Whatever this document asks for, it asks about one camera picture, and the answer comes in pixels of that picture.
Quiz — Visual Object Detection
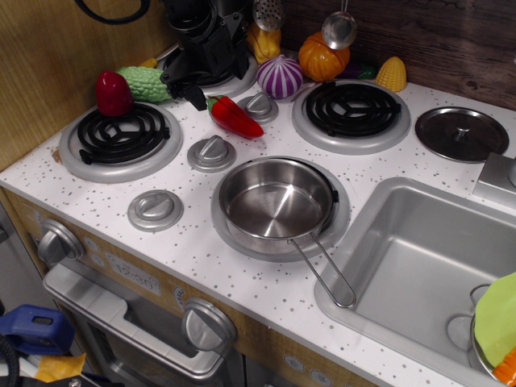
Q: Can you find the yellow cloth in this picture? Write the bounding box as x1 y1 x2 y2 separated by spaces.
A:
34 354 86 383

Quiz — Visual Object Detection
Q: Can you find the blue plastic clamp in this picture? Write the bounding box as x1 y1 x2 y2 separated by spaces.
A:
1 305 75 356

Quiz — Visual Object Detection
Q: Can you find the purple toy eggplant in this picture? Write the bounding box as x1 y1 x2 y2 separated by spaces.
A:
337 60 378 80

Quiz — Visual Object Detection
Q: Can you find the grey stove knob middle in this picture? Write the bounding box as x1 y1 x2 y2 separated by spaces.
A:
187 135 236 173

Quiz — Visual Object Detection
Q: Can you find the hanging steel slotted spoon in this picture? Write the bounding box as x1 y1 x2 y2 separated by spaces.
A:
252 0 285 32

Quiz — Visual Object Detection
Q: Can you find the orange toy carrot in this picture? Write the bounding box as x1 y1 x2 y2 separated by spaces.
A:
493 348 516 386

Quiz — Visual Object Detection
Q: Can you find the grey oven knob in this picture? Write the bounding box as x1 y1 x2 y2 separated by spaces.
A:
37 218 85 264
181 298 237 356

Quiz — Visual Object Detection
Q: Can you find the back right black burner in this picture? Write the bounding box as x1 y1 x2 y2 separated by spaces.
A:
292 81 411 156

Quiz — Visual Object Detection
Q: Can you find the yellow toy bell pepper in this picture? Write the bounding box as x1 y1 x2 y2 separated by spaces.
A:
247 22 281 65

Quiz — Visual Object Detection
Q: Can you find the black burner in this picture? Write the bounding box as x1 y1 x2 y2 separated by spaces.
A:
292 81 411 156
59 102 183 184

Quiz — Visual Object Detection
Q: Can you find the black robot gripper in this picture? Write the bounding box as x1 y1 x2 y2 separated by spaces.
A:
160 11 249 111

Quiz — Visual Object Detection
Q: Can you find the grey stove knob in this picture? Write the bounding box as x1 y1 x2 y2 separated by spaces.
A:
187 135 236 173
127 189 184 232
237 92 279 124

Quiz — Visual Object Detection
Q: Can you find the steel pot lid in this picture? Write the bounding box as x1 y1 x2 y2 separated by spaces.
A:
414 106 510 164

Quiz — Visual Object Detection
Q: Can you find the dark red toy bell pepper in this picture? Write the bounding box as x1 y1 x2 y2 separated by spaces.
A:
95 71 135 117

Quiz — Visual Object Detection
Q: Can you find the grey toy faucet base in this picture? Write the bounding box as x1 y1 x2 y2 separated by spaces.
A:
473 153 515 209

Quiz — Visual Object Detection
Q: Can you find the orange toy pumpkin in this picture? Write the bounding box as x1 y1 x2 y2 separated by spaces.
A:
298 31 351 82

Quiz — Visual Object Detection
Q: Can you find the yellow toy corn cob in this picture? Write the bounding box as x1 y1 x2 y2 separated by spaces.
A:
375 56 407 92

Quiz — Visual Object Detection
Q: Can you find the grey stove knob lower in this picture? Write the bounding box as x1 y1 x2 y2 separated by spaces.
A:
127 189 184 232

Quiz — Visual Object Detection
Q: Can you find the green toy bitter gourd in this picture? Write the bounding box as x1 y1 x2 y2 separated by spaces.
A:
116 66 171 103

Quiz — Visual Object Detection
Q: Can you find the purple white toy onion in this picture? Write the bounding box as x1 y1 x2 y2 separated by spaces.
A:
256 55 304 99

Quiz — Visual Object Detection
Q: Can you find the grey oven door handle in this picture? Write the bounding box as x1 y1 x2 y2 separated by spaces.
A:
44 264 247 386

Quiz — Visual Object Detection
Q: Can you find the grey oven knob right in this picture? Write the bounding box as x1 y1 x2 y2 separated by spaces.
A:
181 298 237 356

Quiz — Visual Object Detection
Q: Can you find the grey toy sink basin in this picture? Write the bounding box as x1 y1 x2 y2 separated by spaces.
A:
314 177 515 386

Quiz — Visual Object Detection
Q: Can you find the grey stove knob upper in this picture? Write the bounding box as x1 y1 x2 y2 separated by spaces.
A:
237 92 279 124

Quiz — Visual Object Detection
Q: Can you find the black cable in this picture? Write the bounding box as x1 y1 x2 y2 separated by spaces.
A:
73 0 152 25

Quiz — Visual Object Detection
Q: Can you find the hanging steel ladle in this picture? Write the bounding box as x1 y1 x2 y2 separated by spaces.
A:
322 1 358 50

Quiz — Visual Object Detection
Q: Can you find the front left black burner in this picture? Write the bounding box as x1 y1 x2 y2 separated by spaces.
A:
59 102 183 184

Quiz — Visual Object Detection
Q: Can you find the stainless steel saucepan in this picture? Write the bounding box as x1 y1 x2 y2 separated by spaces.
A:
210 156 356 308

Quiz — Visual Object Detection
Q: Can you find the light green toy plate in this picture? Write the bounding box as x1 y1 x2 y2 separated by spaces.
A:
474 273 515 367

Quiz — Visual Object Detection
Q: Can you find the red toy chili pepper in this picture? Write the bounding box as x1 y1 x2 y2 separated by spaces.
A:
206 95 264 139

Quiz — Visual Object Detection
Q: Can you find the steel pot in sink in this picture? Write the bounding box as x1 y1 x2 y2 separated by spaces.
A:
468 284 497 381

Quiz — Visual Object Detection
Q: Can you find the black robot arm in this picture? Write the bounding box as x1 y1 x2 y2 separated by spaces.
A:
160 1 256 110

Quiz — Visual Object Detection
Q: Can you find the grey oven knob left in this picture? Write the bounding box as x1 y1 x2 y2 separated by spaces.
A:
37 218 85 264

